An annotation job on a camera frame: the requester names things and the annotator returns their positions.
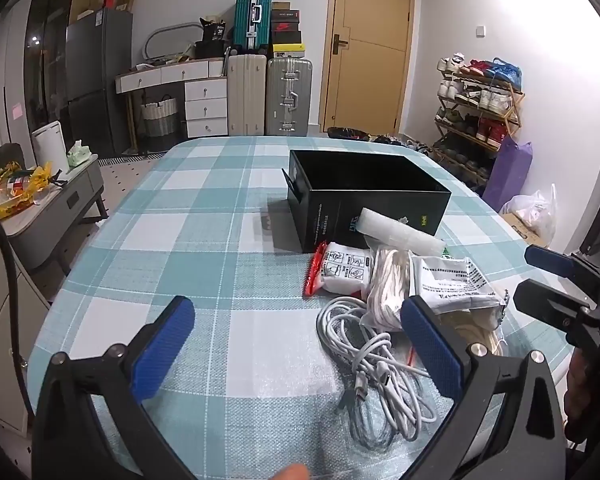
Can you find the grey side cabinet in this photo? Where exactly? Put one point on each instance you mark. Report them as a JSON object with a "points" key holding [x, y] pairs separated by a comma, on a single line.
{"points": [[38, 233]]}

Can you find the red white tissue pack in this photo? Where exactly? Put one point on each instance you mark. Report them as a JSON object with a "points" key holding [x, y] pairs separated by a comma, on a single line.
{"points": [[340, 270]]}

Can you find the beige suitcase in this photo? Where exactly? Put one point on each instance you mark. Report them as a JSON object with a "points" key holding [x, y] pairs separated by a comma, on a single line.
{"points": [[246, 79]]}

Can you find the checkered tablecloth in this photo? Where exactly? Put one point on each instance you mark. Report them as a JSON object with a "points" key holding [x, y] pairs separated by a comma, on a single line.
{"points": [[252, 390]]}

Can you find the teal suitcase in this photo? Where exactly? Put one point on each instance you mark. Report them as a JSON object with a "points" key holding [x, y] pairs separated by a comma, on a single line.
{"points": [[252, 24]]}

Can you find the white printed pouch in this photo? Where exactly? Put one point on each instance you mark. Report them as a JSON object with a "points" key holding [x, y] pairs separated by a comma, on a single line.
{"points": [[449, 285]]}

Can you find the yellow plastic bag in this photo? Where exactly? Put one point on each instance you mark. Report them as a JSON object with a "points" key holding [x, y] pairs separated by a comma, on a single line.
{"points": [[20, 188]]}

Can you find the silver suitcase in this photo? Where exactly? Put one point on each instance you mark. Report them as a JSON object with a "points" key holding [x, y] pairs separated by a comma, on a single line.
{"points": [[288, 96]]}

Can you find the purple bag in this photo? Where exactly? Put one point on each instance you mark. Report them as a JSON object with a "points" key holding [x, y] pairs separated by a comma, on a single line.
{"points": [[509, 172]]}

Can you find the white drawer desk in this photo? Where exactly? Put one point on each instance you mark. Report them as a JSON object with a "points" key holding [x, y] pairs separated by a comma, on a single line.
{"points": [[200, 90]]}

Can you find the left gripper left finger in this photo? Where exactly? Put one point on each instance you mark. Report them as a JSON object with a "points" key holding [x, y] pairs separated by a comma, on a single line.
{"points": [[68, 439]]}

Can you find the white foam block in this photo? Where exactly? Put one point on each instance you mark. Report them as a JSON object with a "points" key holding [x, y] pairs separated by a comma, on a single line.
{"points": [[397, 234]]}

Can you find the black cardboard box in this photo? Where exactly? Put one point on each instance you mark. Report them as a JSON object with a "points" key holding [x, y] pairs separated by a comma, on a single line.
{"points": [[327, 190]]}

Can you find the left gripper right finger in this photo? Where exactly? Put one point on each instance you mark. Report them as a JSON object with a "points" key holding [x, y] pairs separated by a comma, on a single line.
{"points": [[505, 418]]}

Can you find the white plastic bag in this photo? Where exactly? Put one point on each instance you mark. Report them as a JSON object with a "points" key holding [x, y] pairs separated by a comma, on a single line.
{"points": [[536, 213]]}

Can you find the woven laundry basket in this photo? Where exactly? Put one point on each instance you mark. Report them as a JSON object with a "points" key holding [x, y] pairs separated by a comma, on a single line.
{"points": [[161, 124]]}

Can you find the person's left hand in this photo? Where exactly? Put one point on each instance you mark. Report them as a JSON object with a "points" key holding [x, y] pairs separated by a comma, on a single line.
{"points": [[292, 472]]}

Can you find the black round basket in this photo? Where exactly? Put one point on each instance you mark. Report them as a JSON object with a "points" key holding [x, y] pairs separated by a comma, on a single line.
{"points": [[347, 134]]}

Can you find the person's right hand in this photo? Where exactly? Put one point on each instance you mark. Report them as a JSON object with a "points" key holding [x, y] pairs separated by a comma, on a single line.
{"points": [[577, 396]]}

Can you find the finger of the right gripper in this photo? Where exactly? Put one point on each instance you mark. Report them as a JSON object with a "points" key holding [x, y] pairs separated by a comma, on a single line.
{"points": [[579, 321], [573, 267]]}

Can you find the wooden door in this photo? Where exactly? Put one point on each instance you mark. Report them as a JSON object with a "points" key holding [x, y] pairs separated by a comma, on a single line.
{"points": [[366, 64]]}

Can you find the dark refrigerator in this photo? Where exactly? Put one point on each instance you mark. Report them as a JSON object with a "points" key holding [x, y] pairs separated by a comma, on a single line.
{"points": [[98, 48]]}

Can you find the wooden shoe rack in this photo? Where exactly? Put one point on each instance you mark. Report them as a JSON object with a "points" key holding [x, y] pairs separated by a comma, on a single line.
{"points": [[476, 114]]}

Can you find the stacked shoe boxes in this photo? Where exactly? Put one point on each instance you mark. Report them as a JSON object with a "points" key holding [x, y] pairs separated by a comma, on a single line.
{"points": [[286, 36]]}

